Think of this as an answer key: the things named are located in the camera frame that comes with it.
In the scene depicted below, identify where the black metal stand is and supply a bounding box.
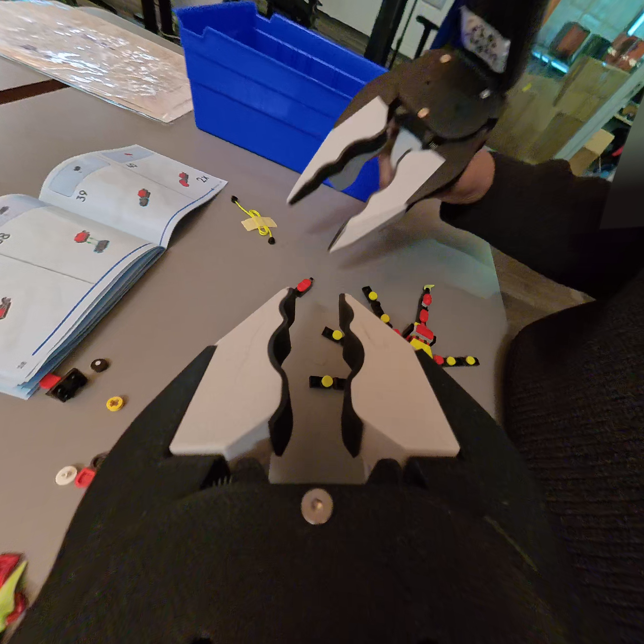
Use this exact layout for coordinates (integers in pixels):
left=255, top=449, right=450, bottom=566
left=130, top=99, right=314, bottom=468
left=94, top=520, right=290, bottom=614
left=363, top=0, right=439, bottom=68

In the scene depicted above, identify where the blue plastic bin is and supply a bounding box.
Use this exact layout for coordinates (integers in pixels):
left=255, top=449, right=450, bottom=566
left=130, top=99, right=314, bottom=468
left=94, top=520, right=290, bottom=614
left=173, top=2, right=389, bottom=202

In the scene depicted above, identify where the lego instruction booklet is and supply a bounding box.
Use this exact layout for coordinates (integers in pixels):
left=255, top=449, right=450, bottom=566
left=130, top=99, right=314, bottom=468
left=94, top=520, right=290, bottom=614
left=0, top=145, right=228, bottom=400

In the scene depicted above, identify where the black yellow lego spider model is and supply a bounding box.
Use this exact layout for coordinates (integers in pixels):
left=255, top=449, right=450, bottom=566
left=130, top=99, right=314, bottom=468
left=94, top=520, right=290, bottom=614
left=362, top=284, right=481, bottom=369

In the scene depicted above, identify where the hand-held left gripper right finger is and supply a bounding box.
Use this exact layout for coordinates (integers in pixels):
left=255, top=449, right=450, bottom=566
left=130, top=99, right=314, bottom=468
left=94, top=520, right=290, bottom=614
left=338, top=293, right=462, bottom=460

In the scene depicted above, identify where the yellow cord with tape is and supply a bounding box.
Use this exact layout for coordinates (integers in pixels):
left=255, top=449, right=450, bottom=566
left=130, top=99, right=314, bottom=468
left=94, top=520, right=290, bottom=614
left=230, top=195, right=277, bottom=246

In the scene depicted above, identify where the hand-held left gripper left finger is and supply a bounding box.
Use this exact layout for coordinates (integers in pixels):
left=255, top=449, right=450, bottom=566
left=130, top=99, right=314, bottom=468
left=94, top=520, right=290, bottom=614
left=169, top=287, right=297, bottom=462

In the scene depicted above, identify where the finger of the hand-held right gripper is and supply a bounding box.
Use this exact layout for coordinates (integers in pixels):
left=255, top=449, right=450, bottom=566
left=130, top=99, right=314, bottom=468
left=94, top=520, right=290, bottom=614
left=287, top=96, right=392, bottom=206
left=328, top=149, right=447, bottom=252

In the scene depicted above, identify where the person's right forearm black sleeve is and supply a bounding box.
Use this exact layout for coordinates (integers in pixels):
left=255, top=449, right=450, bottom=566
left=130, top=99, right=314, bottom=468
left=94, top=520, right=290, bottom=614
left=439, top=151, right=644, bottom=298

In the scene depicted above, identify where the person's right hand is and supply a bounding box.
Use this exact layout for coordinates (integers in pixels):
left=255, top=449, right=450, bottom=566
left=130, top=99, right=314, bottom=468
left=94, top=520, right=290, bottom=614
left=439, top=150, right=497, bottom=205

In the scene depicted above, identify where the clear plastic bag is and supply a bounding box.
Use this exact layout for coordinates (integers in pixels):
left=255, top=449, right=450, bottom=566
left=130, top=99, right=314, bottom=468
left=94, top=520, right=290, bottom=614
left=0, top=0, right=194, bottom=124

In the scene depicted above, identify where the black lego bracket red piece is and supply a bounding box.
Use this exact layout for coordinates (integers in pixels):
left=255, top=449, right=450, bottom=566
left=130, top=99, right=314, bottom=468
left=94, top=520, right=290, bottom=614
left=39, top=368, right=87, bottom=403

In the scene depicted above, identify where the plain cardboard box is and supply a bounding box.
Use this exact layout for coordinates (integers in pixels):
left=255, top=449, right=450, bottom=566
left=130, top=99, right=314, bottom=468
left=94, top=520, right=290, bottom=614
left=503, top=53, right=632, bottom=163

